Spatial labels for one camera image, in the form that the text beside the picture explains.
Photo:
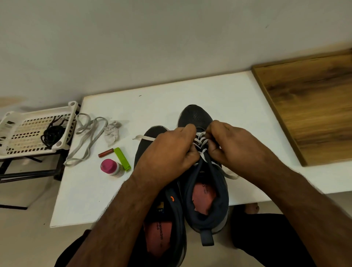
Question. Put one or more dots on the person's right hand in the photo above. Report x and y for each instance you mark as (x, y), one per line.
(245, 148)

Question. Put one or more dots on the person's left hand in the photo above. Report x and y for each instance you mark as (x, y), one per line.
(165, 157)

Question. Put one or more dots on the grey shoelace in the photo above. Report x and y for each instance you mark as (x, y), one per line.
(202, 140)

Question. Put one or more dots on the dark sneaker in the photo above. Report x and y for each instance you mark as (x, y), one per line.
(193, 114)
(159, 231)

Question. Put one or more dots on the grey shoelaces bundle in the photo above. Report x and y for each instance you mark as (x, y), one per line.
(91, 137)

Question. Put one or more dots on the black shoelace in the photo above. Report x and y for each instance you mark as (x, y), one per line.
(59, 122)
(52, 135)

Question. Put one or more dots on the person's right forearm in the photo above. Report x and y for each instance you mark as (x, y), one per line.
(311, 217)

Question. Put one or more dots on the person's left forearm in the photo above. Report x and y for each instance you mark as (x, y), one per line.
(115, 228)

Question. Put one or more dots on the green marker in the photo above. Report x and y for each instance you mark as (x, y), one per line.
(122, 159)

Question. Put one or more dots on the pink capped white bottle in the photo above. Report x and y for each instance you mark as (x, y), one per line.
(110, 166)

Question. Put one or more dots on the small red stick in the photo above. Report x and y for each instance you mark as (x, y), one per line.
(106, 153)

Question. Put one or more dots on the wooden board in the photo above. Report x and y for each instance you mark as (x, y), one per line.
(313, 104)

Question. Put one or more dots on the white perforated plastic tray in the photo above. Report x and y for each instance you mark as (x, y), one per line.
(27, 135)

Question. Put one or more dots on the black metal rack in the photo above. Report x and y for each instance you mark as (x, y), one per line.
(25, 170)

